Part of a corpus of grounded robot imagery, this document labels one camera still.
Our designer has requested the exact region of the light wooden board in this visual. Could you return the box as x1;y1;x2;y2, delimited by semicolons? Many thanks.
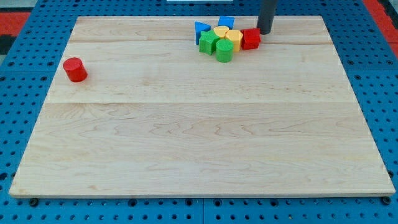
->
9;16;396;198

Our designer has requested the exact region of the green cylinder block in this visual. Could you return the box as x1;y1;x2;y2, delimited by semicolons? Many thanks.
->
216;39;234;63

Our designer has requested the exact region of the green star block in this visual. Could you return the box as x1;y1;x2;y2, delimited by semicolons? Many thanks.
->
199;30;220;55

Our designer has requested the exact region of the yellow half-round block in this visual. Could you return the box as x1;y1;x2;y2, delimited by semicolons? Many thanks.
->
213;26;229;39

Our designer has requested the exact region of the yellow hexagon block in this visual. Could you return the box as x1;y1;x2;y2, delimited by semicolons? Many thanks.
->
226;29;243;52

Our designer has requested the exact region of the blue triangle block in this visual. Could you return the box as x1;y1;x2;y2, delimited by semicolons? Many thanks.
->
194;21;211;45

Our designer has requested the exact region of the red pentagon block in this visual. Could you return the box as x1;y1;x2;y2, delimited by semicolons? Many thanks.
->
241;28;261;50

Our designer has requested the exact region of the blue cube block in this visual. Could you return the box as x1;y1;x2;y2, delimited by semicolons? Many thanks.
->
218;16;235;29

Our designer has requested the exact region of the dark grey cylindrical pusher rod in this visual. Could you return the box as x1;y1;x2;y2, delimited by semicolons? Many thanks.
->
257;0;278;35

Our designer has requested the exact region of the red cylinder block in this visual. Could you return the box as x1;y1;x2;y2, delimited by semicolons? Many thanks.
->
63;57;88;82

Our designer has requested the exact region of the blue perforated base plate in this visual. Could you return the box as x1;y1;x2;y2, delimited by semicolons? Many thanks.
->
1;0;397;223

